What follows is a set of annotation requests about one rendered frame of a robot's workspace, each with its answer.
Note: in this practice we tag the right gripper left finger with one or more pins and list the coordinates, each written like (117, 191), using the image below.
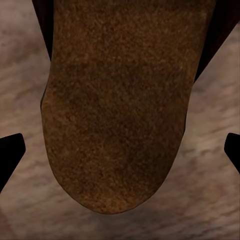
(12, 149)

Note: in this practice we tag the sandal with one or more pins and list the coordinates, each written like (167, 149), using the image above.
(115, 105)

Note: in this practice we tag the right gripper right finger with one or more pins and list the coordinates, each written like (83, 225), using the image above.
(232, 149)

